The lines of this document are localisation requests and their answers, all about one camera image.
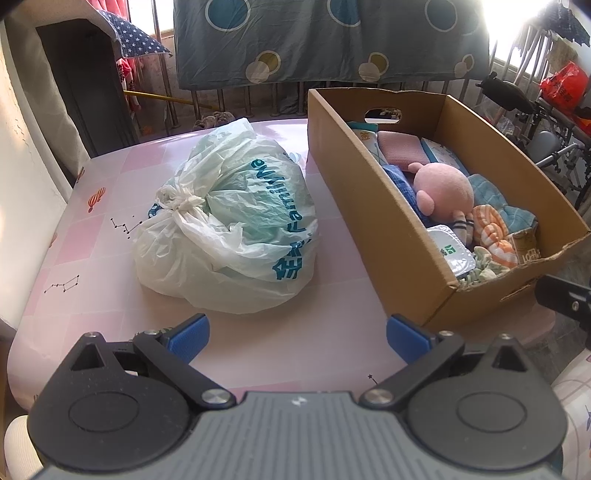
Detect beige curtain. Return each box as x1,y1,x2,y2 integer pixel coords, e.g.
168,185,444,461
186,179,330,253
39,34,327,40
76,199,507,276
9,0,90,181

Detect metal balcony railing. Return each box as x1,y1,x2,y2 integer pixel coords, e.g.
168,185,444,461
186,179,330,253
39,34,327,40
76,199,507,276
150,0,467,130

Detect red hanging garment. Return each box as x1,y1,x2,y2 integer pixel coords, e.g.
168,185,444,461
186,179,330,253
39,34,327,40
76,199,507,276
92,0,144,114

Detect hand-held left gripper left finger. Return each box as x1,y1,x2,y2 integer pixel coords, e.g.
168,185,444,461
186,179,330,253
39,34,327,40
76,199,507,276
69,314,237,411

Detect black bicycle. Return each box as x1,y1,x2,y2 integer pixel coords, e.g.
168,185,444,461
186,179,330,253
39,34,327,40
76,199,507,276
475,71,591,195

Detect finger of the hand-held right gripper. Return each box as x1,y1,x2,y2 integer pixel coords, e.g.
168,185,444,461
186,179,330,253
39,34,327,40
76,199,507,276
534,274,591,326

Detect brown drink carton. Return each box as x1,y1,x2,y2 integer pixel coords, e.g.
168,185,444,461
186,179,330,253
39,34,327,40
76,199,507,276
512,229,542,266

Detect white plastic cup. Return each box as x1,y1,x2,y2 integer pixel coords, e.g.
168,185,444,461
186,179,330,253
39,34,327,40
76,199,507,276
426,224,476,278

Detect white printed tissue packet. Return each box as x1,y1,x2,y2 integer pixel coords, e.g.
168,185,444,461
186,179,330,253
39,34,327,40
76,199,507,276
346,121,386,163

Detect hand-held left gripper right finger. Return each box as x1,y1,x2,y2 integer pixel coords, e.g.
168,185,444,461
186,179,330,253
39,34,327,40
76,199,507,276
359,314,529,411

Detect pink mesh sponge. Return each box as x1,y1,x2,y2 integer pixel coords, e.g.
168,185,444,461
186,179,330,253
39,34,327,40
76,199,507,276
376,130,430,168

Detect grey-blue crumpled cloth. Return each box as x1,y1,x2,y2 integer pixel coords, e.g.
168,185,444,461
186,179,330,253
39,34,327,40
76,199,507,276
272,83,308,116

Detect white and green plastic bag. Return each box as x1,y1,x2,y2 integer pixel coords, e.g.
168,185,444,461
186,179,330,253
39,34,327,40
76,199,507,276
133,117,319,315

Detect light blue cloth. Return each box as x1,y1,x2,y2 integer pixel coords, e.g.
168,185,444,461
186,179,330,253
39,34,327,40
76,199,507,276
466,174,539,234

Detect yellow pole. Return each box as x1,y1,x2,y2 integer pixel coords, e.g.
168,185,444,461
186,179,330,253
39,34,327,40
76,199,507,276
124,90,222,112

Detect folding drying rack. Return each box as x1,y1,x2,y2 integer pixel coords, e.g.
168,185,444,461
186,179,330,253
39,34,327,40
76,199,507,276
494,23,555,84

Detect blue star print cloth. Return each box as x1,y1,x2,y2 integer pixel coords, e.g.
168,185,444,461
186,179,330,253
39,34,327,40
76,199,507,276
88,9,174,58

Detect blue checked cloth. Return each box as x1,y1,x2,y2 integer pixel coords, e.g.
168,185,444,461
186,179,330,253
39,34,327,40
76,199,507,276
382,164,432,227

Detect grey-blue circle print bed sheet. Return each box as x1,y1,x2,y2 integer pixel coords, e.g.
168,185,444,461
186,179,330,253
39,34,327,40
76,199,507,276
173,0,491,88

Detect green and white scrunchie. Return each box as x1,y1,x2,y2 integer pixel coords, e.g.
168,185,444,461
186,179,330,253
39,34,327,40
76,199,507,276
457,247,511,289

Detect pink checked table cover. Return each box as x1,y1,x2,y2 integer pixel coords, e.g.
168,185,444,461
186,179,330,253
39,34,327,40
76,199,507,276
7,117,555,411

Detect pink plush toy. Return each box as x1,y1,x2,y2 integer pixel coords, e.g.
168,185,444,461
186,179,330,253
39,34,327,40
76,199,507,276
406,161,476,245

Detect orange striped sock pair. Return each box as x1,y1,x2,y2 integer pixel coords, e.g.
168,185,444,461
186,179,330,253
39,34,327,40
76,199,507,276
473,205,517,268

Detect dark sliding door frame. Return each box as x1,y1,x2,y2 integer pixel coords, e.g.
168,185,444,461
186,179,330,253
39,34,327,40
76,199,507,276
37,23,139,158

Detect red plastic bag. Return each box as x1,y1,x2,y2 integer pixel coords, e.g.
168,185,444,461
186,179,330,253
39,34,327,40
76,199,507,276
539,61,589,112

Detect cardboard box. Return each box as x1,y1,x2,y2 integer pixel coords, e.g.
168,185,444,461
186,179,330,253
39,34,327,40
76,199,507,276
307,88,591,326

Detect floral print cloth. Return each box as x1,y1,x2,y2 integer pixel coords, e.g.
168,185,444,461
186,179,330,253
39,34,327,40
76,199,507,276
551,351,591,480

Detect dark hanging clothes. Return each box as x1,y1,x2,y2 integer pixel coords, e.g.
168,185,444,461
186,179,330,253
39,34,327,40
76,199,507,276
538,0,591,47

